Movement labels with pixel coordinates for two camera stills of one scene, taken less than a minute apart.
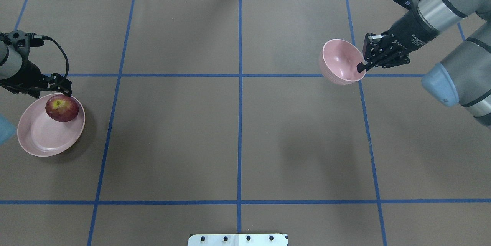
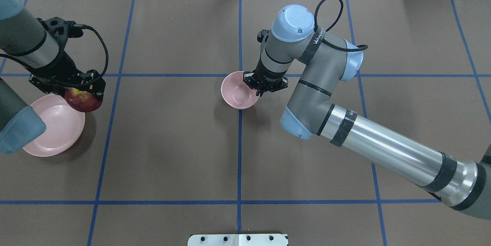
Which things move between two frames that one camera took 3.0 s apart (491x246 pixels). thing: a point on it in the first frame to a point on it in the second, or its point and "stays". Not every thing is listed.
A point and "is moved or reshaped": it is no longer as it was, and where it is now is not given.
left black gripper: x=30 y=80 to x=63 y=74
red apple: x=61 y=108 to x=83 y=101
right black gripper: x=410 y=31 to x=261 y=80
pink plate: x=42 y=135 stays
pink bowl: x=338 y=61 is moved or reshaped
